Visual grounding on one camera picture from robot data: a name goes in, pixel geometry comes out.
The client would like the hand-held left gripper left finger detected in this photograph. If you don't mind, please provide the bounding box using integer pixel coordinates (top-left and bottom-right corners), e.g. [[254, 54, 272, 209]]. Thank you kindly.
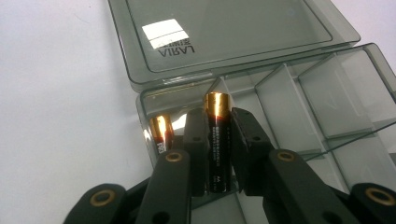
[[182, 106, 210, 198]]

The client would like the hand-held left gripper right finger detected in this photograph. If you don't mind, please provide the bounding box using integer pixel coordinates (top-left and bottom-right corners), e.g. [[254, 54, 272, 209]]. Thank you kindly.
[[231, 106, 276, 197]]

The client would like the black and gold battery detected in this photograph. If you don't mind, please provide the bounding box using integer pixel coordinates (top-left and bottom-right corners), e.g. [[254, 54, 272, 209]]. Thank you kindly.
[[148, 114, 176, 155], [203, 91, 233, 194]]

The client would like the grey transparent compartment box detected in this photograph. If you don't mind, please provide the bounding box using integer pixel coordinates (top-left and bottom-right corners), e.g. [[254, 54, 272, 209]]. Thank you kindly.
[[106, 0, 396, 224]]

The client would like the white table board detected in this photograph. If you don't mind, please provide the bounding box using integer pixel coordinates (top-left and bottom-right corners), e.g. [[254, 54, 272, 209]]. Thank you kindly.
[[0, 0, 396, 224]]

